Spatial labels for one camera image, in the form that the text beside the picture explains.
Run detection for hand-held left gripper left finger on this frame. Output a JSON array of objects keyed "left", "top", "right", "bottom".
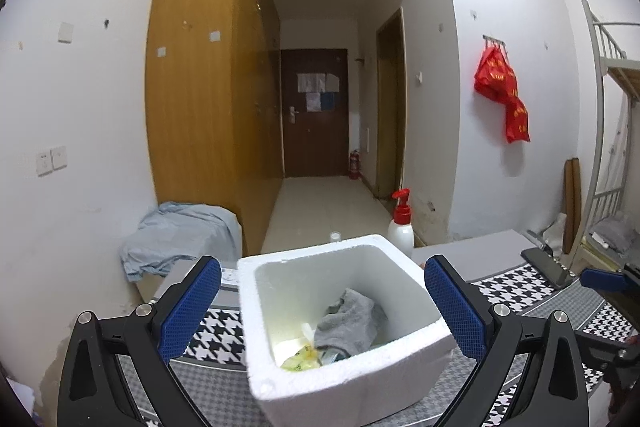
[{"left": 56, "top": 255, "right": 223, "bottom": 427}]

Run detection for black smartphone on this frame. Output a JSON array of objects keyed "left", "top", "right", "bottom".
[{"left": 520, "top": 248, "right": 575, "bottom": 291}]

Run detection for yellow foam fruit net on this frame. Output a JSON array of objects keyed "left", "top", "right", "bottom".
[{"left": 280, "top": 339, "right": 324, "bottom": 372}]

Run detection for metal bunk bed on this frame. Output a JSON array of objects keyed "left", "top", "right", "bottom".
[{"left": 580, "top": 0, "right": 640, "bottom": 269}]

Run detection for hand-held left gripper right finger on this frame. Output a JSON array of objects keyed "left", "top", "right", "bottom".
[{"left": 424, "top": 255, "right": 591, "bottom": 427}]

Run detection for blue paper notice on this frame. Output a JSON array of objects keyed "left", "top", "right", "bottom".
[{"left": 306, "top": 93, "right": 336, "bottom": 112}]

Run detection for wooden side door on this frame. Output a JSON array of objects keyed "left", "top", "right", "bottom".
[{"left": 375, "top": 8, "right": 407, "bottom": 200}]

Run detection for light blue cloth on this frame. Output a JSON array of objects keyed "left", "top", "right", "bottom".
[{"left": 120, "top": 202, "right": 244, "bottom": 284}]

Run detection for grey sock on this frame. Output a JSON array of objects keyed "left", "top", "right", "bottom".
[{"left": 314, "top": 288, "right": 389, "bottom": 354}]

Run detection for red plastic bag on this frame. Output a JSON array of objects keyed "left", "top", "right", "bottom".
[
  {"left": 504, "top": 96, "right": 531, "bottom": 144},
  {"left": 474, "top": 47, "right": 517, "bottom": 103}
]

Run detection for brown entrance door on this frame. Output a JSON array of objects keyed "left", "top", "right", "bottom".
[{"left": 280, "top": 48, "right": 350, "bottom": 180}]

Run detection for white paper notices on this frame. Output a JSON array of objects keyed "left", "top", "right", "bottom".
[{"left": 297, "top": 73, "right": 341, "bottom": 94}]

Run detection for wooden boards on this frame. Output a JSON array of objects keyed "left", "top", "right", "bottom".
[{"left": 564, "top": 158, "right": 582, "bottom": 256}]

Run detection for wooden wardrobe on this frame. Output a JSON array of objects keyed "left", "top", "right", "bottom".
[{"left": 145, "top": 0, "right": 284, "bottom": 258}]

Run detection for white pump bottle red pump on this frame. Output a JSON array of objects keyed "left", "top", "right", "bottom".
[{"left": 387, "top": 188, "right": 416, "bottom": 261}]

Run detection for white foam box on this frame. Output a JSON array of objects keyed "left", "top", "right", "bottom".
[{"left": 236, "top": 233, "right": 455, "bottom": 427}]

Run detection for grey bedding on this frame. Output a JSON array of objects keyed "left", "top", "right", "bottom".
[{"left": 590, "top": 214, "right": 637, "bottom": 254}]

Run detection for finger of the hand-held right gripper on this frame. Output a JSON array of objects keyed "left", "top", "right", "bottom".
[
  {"left": 574, "top": 328, "right": 640, "bottom": 374},
  {"left": 580, "top": 266, "right": 640, "bottom": 294}
]

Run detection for houndstooth tablecloth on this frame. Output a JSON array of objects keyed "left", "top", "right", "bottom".
[{"left": 115, "top": 264, "right": 640, "bottom": 427}]

